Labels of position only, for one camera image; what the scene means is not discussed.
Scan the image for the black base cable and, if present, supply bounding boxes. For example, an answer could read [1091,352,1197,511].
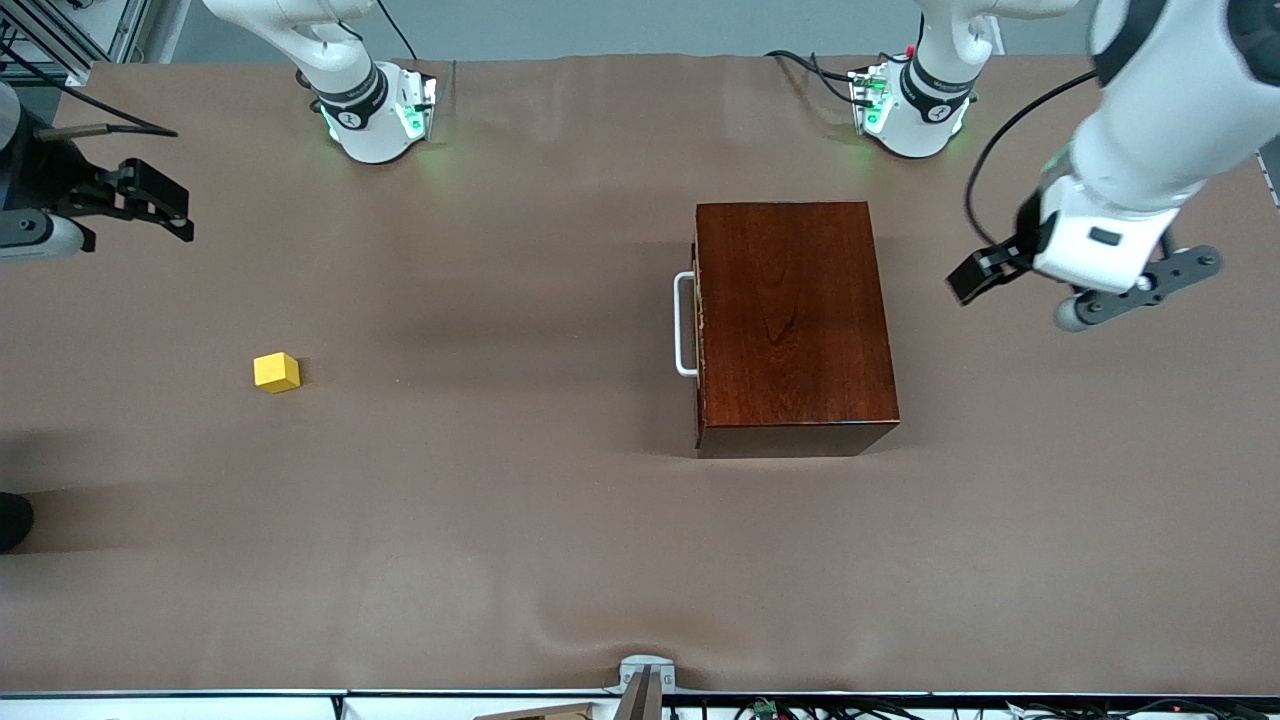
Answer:
[374,0,417,62]

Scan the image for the black base cables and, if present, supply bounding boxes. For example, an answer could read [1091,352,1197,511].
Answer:
[764,47,867,107]

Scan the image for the brown table cloth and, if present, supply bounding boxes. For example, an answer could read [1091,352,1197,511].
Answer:
[0,52,1280,697]

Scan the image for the grey metal camera bracket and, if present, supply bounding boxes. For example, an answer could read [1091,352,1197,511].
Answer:
[616,654,677,720]

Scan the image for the wooden drawer with white handle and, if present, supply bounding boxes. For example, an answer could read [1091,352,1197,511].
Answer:
[673,240,705,421]

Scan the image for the black round object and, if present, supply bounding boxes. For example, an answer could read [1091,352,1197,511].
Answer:
[0,491,35,554]

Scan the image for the brown flat board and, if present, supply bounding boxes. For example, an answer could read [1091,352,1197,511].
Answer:
[474,702,602,720]

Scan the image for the dark brown wooden cabinet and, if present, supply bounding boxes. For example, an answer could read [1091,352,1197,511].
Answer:
[694,201,900,459]

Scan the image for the aluminium frame structure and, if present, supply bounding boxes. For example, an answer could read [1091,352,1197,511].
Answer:
[0,0,151,87]

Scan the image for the yellow block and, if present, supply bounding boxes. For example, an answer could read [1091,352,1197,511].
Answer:
[253,351,302,395]

